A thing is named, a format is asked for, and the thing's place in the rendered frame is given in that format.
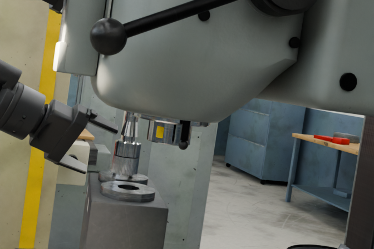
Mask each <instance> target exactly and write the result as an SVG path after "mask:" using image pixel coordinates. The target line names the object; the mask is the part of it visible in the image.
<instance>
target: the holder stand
mask: <svg viewBox="0 0 374 249"><path fill-rule="evenodd" d="M168 213H169V209H168V207H167V205H166V204H165V202H164V200H163V199H162V197H161V196H160V194H159V192H158V191H157V189H156V187H155V186H154V184H153V182H152V180H151V179H148V177H147V176H145V175H142V174H140V173H137V177H135V178H124V177H117V176H114V175H112V174H111V170H102V171H100V172H99V173H89V175H88V183H87V191H86V199H85V208H84V212H83V220H82V228H81V237H80V245H79V249H163V247H164V240H165V232H166V225H167V220H168Z"/></svg>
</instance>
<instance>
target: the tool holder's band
mask: <svg viewBox="0 0 374 249"><path fill-rule="evenodd" d="M115 146H118V147H123V148H132V149H140V148H141V143H140V142H139V141H135V142H126V141H123V140H122V139H117V140H115Z"/></svg>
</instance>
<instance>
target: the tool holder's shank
mask: <svg viewBox="0 0 374 249"><path fill-rule="evenodd" d="M138 120H139V118H138V117H135V116H133V114H132V112H128V111H126V114H125V121H124V125H123V127H122V131H121V135H123V137H122V140H123V141H126V142H135V138H136V137H138Z"/></svg>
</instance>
